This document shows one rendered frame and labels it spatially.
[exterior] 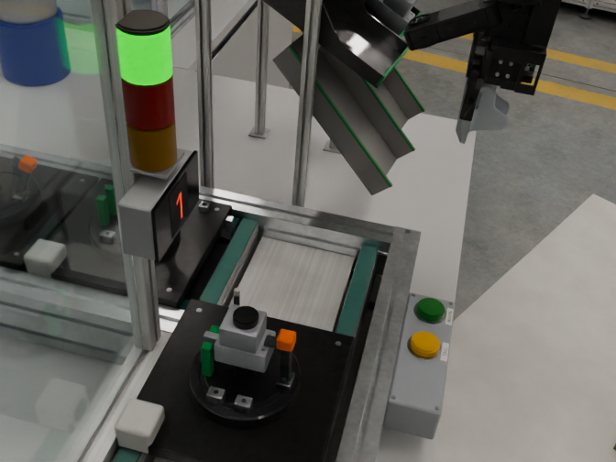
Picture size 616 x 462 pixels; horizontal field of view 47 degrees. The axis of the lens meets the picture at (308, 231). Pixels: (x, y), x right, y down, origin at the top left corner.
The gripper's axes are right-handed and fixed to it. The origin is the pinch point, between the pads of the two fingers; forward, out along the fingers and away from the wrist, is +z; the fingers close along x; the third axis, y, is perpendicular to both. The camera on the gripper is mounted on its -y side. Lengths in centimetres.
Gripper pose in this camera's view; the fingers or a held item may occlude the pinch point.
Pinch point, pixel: (458, 132)
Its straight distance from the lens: 93.6
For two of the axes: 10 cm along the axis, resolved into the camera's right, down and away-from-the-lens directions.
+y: 9.7, 2.1, -1.4
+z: -0.8, 7.7, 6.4
